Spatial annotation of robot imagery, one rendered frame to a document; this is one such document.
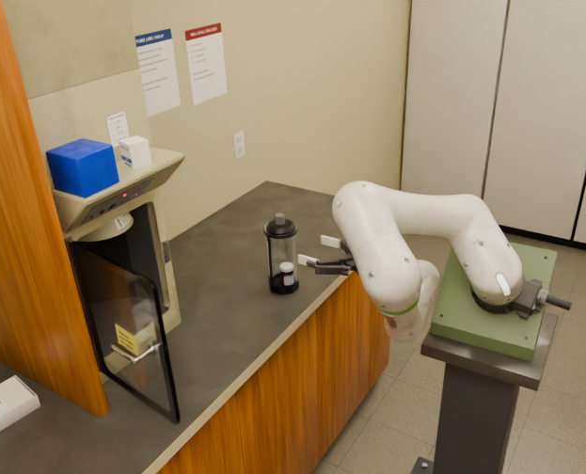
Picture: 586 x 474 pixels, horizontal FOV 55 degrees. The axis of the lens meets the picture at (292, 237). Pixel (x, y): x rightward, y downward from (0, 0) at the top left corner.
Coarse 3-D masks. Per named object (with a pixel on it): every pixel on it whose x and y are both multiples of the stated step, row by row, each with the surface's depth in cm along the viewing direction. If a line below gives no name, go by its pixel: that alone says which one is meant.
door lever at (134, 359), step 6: (114, 342) 126; (114, 348) 124; (120, 348) 124; (126, 348) 124; (150, 348) 124; (120, 354) 123; (126, 354) 122; (132, 354) 122; (144, 354) 122; (132, 360) 120; (138, 360) 121
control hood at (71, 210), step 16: (160, 160) 139; (176, 160) 140; (128, 176) 130; (144, 176) 132; (160, 176) 141; (112, 192) 125; (144, 192) 144; (64, 208) 124; (80, 208) 121; (64, 224) 127; (80, 224) 129
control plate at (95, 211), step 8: (144, 184) 137; (128, 192) 133; (136, 192) 139; (112, 200) 130; (120, 200) 135; (128, 200) 140; (96, 208) 127; (104, 208) 131; (88, 216) 128; (96, 216) 133
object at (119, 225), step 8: (120, 216) 148; (128, 216) 151; (112, 224) 146; (120, 224) 147; (128, 224) 150; (96, 232) 144; (104, 232) 145; (112, 232) 146; (120, 232) 147; (80, 240) 144; (88, 240) 144; (96, 240) 144
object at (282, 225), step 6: (276, 216) 177; (282, 216) 177; (270, 222) 180; (276, 222) 178; (282, 222) 178; (288, 222) 179; (270, 228) 177; (276, 228) 176; (282, 228) 176; (288, 228) 176
